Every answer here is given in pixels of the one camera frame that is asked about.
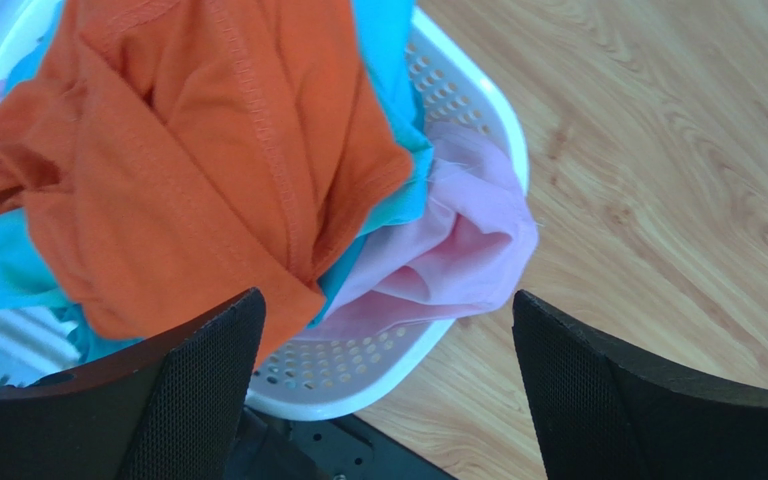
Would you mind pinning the pink t-shirt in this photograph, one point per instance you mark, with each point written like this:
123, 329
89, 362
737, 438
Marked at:
464, 256

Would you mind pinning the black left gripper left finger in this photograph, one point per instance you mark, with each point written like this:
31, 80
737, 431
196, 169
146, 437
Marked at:
169, 407

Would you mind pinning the orange t-shirt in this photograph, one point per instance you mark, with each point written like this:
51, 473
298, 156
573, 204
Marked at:
178, 160

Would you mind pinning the white laundry basket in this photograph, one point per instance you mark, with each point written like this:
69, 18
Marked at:
306, 379

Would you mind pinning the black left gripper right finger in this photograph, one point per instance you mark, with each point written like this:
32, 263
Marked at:
603, 408

